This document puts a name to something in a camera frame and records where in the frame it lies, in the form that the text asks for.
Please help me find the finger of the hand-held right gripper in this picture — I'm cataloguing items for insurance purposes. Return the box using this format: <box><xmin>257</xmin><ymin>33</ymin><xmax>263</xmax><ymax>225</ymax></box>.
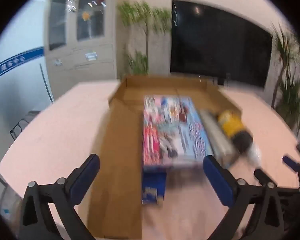
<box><xmin>254</xmin><ymin>169</ymin><xmax>273</xmax><ymax>186</ymax></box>
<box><xmin>282</xmin><ymin>156</ymin><xmax>300</xmax><ymax>180</ymax></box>

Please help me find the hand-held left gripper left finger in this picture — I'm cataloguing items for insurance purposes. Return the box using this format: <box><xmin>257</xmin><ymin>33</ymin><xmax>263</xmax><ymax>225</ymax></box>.
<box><xmin>17</xmin><ymin>154</ymin><xmax>100</xmax><ymax>240</ymax></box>

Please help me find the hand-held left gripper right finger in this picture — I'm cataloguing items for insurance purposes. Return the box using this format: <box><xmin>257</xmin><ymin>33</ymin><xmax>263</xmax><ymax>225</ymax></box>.
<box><xmin>202</xmin><ymin>155</ymin><xmax>284</xmax><ymax>240</ymax></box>

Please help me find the cardboard box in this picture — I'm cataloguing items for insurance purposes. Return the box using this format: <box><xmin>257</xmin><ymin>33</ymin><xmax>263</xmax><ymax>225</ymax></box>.
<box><xmin>86</xmin><ymin>74</ymin><xmax>243</xmax><ymax>240</ymax></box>

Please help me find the colourful printed box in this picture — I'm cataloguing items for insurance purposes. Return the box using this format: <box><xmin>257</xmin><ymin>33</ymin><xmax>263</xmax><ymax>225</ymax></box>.
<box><xmin>142</xmin><ymin>95</ymin><xmax>214</xmax><ymax>168</ymax></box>

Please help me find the white plastic object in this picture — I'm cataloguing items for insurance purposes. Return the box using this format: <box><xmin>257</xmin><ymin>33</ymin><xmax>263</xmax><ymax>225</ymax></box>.
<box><xmin>247</xmin><ymin>145</ymin><xmax>263</xmax><ymax>168</ymax></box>

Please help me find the silver metal can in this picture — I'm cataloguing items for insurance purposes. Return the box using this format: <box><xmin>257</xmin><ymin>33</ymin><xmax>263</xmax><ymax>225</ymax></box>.
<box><xmin>199</xmin><ymin>109</ymin><xmax>237</xmax><ymax>167</ymax></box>

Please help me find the yellow can with black lid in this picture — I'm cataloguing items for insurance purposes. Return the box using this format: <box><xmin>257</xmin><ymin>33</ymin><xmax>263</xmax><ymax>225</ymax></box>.
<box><xmin>216</xmin><ymin>110</ymin><xmax>254</xmax><ymax>153</ymax></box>

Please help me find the blue rectangular box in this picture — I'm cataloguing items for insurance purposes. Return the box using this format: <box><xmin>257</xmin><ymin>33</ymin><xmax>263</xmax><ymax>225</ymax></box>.
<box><xmin>141</xmin><ymin>166</ymin><xmax>168</xmax><ymax>205</ymax></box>

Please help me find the spiky green potted plant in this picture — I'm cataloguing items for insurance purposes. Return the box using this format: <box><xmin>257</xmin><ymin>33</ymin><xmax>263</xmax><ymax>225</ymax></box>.
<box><xmin>270</xmin><ymin>24</ymin><xmax>300</xmax><ymax>136</ymax></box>

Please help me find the black metal chair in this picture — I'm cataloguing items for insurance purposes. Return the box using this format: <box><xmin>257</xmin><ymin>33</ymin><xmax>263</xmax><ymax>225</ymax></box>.
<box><xmin>9</xmin><ymin>110</ymin><xmax>42</xmax><ymax>141</ymax></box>

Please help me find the grey glass-door cabinet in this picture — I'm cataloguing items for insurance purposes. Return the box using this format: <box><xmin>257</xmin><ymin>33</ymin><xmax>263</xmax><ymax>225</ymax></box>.
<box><xmin>44</xmin><ymin>0</ymin><xmax>117</xmax><ymax>80</ymax></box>

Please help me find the tall thin green plant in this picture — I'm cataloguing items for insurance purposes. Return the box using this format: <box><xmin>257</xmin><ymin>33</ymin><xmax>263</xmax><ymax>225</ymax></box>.
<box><xmin>117</xmin><ymin>1</ymin><xmax>173</xmax><ymax>76</ymax></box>

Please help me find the large black wall screen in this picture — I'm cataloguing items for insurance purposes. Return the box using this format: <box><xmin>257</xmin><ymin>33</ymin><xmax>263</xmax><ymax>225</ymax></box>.
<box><xmin>170</xmin><ymin>0</ymin><xmax>273</xmax><ymax>88</ymax></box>

